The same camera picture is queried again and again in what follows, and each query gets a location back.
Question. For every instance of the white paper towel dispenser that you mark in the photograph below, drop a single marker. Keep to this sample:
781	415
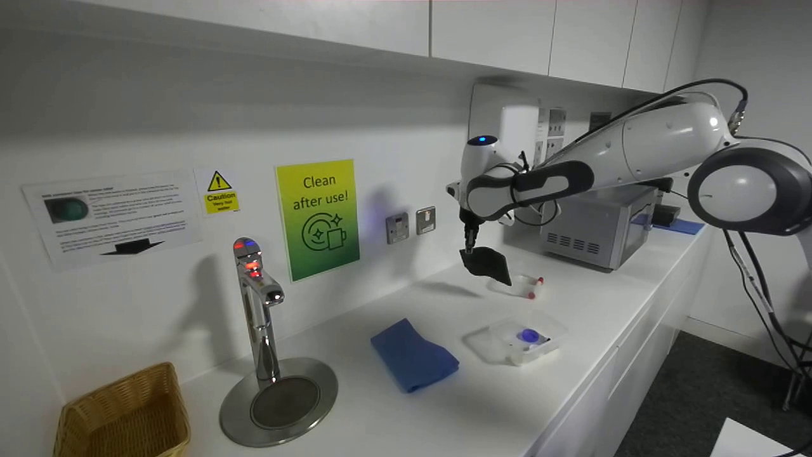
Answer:
519	127

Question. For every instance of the white base cabinet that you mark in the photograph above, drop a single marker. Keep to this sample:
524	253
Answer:
611	380

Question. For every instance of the yellow warning sign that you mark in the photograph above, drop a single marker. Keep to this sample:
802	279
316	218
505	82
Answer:
220	194

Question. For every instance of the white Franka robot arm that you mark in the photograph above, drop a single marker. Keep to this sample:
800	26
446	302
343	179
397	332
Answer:
660	143

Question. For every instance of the blue folded cloth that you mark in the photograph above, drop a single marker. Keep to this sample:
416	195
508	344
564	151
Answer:
413	356

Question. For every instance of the clear square plastic bowl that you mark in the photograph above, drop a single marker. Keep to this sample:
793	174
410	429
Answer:
508	345

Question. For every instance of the silver metal appliance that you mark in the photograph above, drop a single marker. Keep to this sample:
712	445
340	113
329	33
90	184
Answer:
600	229

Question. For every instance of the dark wall plate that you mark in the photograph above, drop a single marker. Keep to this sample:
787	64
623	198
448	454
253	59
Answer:
600	120

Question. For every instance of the flat blue item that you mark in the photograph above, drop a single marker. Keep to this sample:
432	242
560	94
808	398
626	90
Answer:
683	227

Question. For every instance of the white printed info sheet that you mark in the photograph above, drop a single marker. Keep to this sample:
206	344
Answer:
111	215

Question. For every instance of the white hygiene instruction sheet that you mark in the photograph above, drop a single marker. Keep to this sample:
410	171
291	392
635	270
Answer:
557	127

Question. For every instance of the white wall cabinet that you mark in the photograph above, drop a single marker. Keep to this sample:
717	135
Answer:
491	29

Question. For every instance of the green clean after use poster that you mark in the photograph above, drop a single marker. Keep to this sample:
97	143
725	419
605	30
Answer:
319	218

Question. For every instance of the dark floor mat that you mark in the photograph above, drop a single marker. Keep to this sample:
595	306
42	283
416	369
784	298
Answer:
702	388

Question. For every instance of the small clear plastic box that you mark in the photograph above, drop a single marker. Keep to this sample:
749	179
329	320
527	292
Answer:
515	285

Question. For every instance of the metal wall switch plate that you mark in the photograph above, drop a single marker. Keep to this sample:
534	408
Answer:
397	229
428	222

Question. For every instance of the white sheet on floor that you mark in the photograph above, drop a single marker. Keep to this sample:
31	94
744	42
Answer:
749	440

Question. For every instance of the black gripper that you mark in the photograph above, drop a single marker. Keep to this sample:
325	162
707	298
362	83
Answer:
470	227

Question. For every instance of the chrome water tap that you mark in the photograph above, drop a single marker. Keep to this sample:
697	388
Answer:
257	306

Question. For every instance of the yellow sponge tray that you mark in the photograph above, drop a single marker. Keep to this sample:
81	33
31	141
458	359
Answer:
122	419

